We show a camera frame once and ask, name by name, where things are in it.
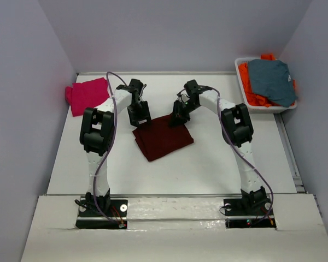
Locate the dark red t shirt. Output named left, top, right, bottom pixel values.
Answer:
left=133, top=115, right=194, bottom=162

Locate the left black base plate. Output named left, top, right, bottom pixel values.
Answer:
left=75, top=196, right=128, bottom=230

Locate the white laundry basket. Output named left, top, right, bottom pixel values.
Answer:
left=235, top=57, right=298, bottom=114

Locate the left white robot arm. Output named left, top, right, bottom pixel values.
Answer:
left=79, top=79, right=151, bottom=216

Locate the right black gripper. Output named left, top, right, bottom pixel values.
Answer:
left=168, top=99, right=200, bottom=128

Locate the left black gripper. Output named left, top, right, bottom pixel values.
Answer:
left=127, top=100, right=151, bottom=129

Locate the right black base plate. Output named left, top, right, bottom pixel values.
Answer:
left=219, top=198, right=277, bottom=229

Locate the aluminium rail right side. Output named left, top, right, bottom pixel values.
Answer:
left=274, top=114, right=308, bottom=194

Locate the folded pink t shirt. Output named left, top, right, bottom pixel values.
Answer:
left=65, top=78, right=110, bottom=117

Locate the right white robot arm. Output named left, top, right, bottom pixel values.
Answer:
left=169, top=81, right=274, bottom=219

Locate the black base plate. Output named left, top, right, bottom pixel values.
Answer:
left=219, top=198, right=277, bottom=229
left=75, top=196, right=128, bottom=230

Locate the teal blue t shirt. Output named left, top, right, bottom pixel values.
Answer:
left=247, top=59, right=297, bottom=108

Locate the orange t shirt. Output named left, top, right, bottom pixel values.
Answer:
left=238, top=53, right=296, bottom=106

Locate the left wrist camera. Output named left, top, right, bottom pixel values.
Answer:
left=129, top=79, right=147, bottom=97

